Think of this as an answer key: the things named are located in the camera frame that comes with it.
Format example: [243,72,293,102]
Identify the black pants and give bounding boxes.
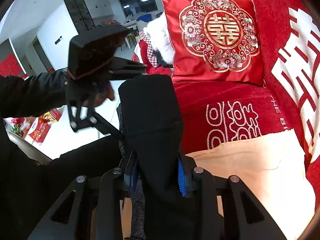
[119,75,193,239]

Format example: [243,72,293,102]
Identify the black sleeved left forearm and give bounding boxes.
[1,70,67,118]

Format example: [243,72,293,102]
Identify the left hand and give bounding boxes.
[92,81,115,107]

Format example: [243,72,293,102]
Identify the white fluffy blanket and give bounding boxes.
[143,13,175,68]

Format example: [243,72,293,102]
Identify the red gift bag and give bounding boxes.
[28,108,62,143]

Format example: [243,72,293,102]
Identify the black framed window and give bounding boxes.
[119,0,158,18]

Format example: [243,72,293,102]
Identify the red embroidered cushion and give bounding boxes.
[161,0,264,86]

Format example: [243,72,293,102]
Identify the red sofa cover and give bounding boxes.
[132,0,319,194]

